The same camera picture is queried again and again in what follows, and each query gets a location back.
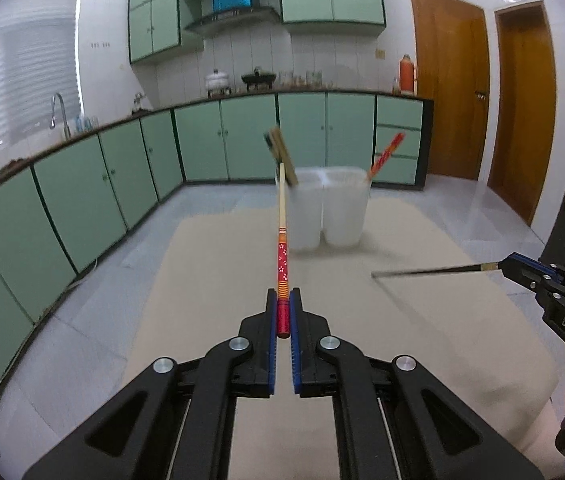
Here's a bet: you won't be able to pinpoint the black chopstick gold band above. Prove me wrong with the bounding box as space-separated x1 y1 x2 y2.
371 262 499 278

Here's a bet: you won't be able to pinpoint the red patterned bamboo chopstick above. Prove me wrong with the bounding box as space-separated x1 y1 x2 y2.
366 132 405 182
277 162 290 338

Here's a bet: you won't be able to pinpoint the plain bamboo chopstick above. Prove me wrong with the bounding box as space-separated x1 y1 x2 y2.
268 126 299 186

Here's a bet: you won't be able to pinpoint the green lower kitchen cabinets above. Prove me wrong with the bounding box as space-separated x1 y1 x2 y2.
0 90 435 382

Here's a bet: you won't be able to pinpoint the wooden door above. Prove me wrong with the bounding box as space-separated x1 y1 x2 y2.
412 0 490 180
488 1 557 223

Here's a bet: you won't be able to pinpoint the white twin utensil holder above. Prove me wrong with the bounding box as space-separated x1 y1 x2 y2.
276 162 371 254

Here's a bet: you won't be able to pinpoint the orange thermos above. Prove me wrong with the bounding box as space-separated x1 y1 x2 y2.
399 54 416 96

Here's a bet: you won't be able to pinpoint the glass jars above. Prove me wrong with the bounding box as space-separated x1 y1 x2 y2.
278 70 324 89

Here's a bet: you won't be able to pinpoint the chrome faucet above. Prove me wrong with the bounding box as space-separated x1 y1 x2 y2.
49 92 71 141

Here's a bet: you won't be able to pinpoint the white cooking pot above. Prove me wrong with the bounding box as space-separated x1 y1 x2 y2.
204 68 232 98

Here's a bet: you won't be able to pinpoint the black wok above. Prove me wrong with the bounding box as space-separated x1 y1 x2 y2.
241 67 277 92

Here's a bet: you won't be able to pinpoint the white window blinds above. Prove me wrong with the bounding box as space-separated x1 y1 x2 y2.
0 0 84 151

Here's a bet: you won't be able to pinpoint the range hood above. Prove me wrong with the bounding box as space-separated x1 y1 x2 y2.
185 6 281 38

